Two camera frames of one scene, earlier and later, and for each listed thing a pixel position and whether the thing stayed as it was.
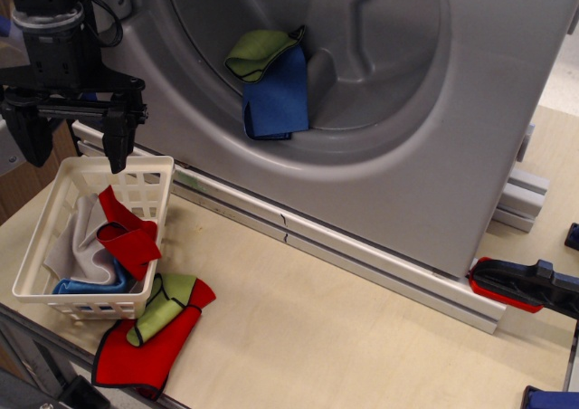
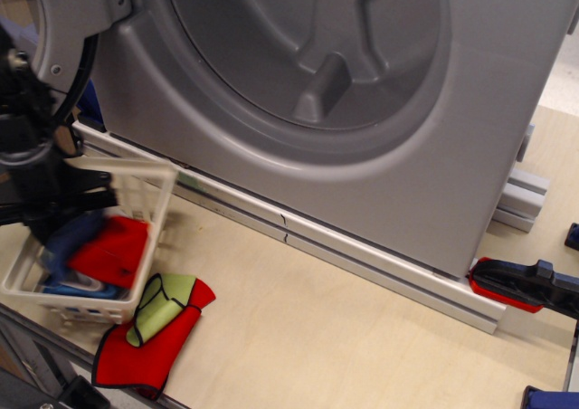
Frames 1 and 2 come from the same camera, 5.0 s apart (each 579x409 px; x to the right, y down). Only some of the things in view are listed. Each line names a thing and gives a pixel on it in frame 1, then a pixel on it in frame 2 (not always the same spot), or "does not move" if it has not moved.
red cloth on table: (146, 368) does not move
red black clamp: (525, 287) does not move
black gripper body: (65, 77) -> (49, 192)
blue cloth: (278, 106) -> (64, 241)
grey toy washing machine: (424, 92) does not move
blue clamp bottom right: (535, 398) does not move
